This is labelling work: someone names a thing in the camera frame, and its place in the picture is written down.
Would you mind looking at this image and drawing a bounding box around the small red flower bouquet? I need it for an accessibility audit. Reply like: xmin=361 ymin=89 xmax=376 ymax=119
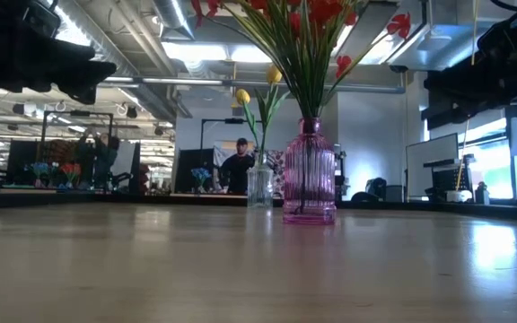
xmin=60 ymin=163 xmax=83 ymax=189

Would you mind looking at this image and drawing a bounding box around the small blue flower bouquet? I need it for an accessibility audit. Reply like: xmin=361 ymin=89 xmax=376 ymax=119
xmin=190 ymin=168 xmax=213 ymax=194
xmin=29 ymin=161 xmax=51 ymax=188

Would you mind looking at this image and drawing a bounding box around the bright ceiling light panel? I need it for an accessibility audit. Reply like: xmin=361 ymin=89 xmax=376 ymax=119
xmin=162 ymin=42 xmax=273 ymax=64

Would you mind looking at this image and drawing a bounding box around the white board panel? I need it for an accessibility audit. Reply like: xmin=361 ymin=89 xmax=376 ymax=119
xmin=405 ymin=133 xmax=460 ymax=198

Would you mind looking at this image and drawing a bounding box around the thin yellow pole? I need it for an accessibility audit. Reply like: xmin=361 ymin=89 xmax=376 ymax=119
xmin=454 ymin=0 xmax=480 ymax=192

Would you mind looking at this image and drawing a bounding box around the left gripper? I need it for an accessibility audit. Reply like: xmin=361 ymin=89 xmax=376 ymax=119
xmin=0 ymin=0 xmax=118 ymax=105

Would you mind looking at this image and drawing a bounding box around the pink ribbed glass vase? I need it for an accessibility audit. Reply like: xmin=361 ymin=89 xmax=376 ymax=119
xmin=282 ymin=117 xmax=337 ymax=226

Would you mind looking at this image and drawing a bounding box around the dark bottle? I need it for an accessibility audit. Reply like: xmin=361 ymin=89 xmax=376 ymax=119
xmin=474 ymin=181 xmax=491 ymax=205

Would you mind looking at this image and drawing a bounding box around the person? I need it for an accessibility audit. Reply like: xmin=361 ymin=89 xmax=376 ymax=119
xmin=217 ymin=137 xmax=256 ymax=195
xmin=76 ymin=132 xmax=120 ymax=189

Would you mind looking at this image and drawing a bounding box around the long silver ceiling pipe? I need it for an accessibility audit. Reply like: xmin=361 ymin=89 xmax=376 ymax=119
xmin=101 ymin=75 xmax=406 ymax=94

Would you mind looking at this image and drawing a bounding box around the silver ventilation duct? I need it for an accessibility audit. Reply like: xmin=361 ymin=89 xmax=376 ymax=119
xmin=153 ymin=0 xmax=197 ymax=41

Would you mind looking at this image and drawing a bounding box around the yellow tulip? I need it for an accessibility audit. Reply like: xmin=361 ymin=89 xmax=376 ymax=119
xmin=253 ymin=65 xmax=292 ymax=156
xmin=234 ymin=88 xmax=263 ymax=156

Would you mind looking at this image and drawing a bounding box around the clear glass vase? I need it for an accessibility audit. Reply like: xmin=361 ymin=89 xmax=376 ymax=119
xmin=246 ymin=151 xmax=275 ymax=209

